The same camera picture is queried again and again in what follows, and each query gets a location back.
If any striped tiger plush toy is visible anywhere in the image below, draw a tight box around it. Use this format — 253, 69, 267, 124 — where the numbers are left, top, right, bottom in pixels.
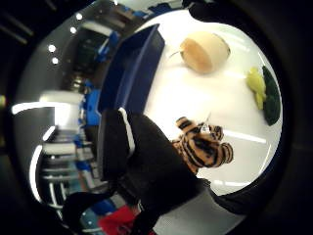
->
171, 116, 235, 174

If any red chair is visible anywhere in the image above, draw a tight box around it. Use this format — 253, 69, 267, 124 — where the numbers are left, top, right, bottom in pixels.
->
97, 205, 156, 235

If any blue chair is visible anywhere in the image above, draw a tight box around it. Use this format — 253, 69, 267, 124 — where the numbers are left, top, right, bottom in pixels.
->
81, 87, 103, 127

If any blue plastic bin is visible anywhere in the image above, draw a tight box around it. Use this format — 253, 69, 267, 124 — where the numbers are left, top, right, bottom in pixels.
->
97, 23, 166, 116

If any yellow and green plush toy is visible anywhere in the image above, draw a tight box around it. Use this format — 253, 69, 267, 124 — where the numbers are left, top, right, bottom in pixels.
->
246, 65, 283, 127

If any white desk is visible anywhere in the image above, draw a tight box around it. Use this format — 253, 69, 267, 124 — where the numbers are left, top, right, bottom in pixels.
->
39, 90, 85, 132

